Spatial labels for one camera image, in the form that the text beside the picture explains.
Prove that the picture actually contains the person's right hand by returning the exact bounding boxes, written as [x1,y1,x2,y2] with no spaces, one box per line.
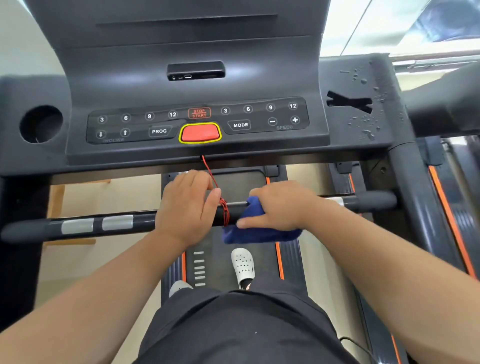
[236,180,323,233]

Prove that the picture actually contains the person's left hand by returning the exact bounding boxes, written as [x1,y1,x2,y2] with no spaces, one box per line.
[154,169,222,248]

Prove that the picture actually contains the blue cleaning cloth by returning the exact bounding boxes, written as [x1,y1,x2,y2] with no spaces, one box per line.
[221,196,303,245]

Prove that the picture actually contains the person's left forearm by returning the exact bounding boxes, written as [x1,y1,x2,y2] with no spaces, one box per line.
[0,228,188,364]

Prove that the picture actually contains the person's right forearm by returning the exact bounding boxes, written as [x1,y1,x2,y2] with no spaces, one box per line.
[303,198,480,364]

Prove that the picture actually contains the person's right white clog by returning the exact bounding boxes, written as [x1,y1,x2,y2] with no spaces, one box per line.
[230,247,257,290]

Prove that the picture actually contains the person's white clog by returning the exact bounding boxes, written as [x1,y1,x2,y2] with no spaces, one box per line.
[230,247,257,290]
[168,280,194,299]

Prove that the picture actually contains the person's left white clog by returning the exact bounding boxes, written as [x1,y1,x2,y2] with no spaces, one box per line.
[168,280,194,299]

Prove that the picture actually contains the person's black shorts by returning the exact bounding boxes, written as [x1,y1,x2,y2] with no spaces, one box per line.
[133,277,361,364]

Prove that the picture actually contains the neighbouring black treadmill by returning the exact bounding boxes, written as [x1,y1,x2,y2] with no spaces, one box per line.
[328,61,480,364]

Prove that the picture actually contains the metal window track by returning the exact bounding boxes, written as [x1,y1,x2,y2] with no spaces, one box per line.
[389,50,480,74]

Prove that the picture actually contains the red safety key cord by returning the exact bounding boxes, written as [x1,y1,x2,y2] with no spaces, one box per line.
[201,154,230,228]

